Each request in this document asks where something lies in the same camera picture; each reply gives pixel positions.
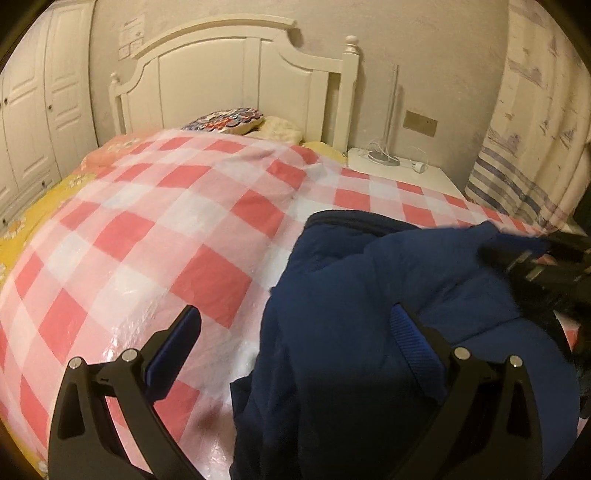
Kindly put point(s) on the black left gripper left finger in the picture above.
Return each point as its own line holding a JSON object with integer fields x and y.
{"x": 84, "y": 443}

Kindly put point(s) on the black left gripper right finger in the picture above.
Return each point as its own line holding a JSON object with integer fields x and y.
{"x": 488, "y": 426}

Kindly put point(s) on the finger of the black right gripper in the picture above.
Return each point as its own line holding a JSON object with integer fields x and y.
{"x": 511, "y": 257}

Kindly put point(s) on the navy blue puffer jacket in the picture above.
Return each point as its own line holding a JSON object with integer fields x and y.
{"x": 335, "y": 394}

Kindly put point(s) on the patterned cream window curtain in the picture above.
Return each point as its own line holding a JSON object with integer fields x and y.
{"x": 534, "y": 163}

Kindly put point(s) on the white bedside table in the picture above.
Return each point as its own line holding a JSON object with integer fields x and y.
{"x": 433, "y": 179}

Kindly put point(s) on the silver desk lamp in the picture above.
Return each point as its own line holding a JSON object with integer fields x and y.
{"x": 379, "y": 151}

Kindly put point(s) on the red white checkered bed cover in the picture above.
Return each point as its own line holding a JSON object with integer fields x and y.
{"x": 213, "y": 306}

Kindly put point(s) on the cream floral pillow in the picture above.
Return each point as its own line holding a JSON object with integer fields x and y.
{"x": 278, "y": 130}

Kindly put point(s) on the colourful patterned pillow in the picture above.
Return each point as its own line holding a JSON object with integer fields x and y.
{"x": 238, "y": 121}

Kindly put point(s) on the white wardrobe with panelled doors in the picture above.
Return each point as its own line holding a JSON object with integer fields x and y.
{"x": 47, "y": 125}

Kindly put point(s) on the white wooden bed headboard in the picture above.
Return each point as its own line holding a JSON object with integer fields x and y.
{"x": 230, "y": 61}

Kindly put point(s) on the white charger with cable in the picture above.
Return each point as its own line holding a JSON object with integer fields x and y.
{"x": 419, "y": 160}

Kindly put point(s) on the wall power outlet panel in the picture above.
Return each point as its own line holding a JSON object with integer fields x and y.
{"x": 420, "y": 123}

